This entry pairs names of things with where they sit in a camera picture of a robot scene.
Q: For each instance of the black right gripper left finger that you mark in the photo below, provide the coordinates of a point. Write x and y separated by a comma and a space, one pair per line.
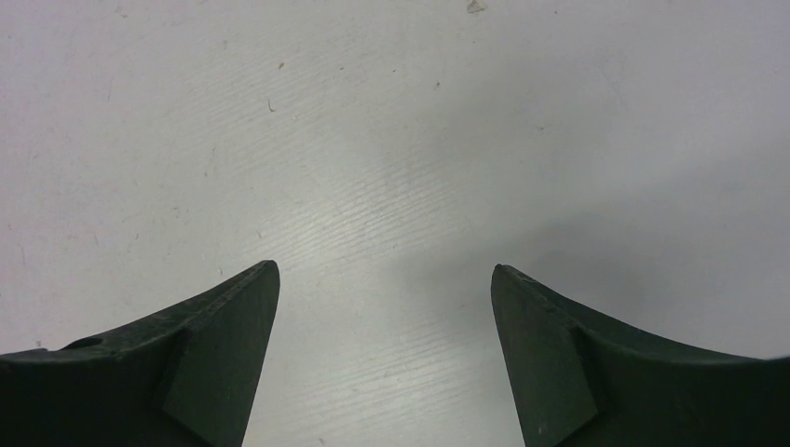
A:
186, 375

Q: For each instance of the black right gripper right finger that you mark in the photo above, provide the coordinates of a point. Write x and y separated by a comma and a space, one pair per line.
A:
582, 378

